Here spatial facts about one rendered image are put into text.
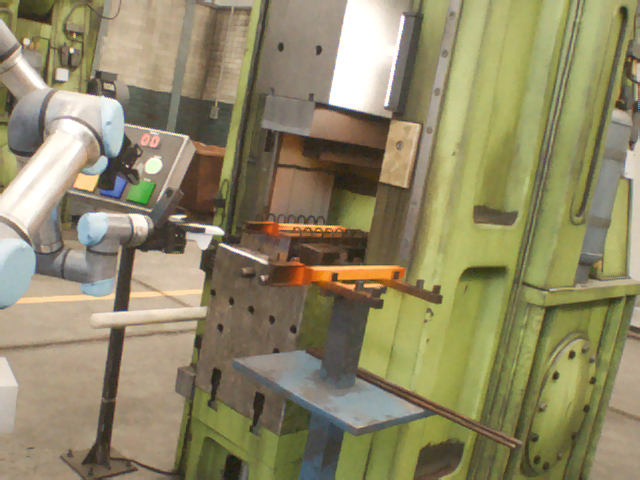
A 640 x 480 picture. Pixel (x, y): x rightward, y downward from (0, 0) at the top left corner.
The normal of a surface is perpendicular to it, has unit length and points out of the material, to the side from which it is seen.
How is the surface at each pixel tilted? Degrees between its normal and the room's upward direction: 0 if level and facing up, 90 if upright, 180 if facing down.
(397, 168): 90
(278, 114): 90
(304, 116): 90
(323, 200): 90
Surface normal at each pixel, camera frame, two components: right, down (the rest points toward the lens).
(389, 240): -0.68, -0.02
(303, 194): 0.71, 0.23
